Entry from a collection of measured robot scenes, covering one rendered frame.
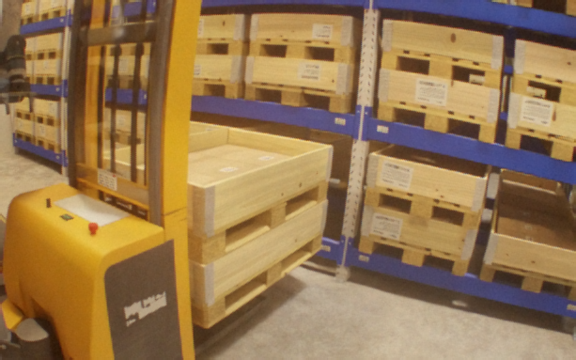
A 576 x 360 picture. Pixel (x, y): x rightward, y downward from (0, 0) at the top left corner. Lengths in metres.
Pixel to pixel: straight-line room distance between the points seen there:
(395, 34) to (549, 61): 1.04
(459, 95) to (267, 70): 1.39
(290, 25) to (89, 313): 2.36
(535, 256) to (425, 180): 0.93
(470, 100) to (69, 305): 2.37
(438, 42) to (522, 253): 1.45
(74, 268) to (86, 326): 0.21
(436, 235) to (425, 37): 1.27
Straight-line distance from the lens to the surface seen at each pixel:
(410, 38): 2.75
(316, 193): 2.62
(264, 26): 3.19
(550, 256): 2.85
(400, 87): 2.74
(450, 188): 2.70
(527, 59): 2.66
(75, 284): 1.51
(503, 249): 2.81
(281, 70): 3.08
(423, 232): 2.82
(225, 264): 1.92
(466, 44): 2.68
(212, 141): 2.93
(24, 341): 1.81
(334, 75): 2.88
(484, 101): 2.65
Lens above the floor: 1.49
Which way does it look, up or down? 15 degrees down
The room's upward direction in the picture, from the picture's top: 5 degrees clockwise
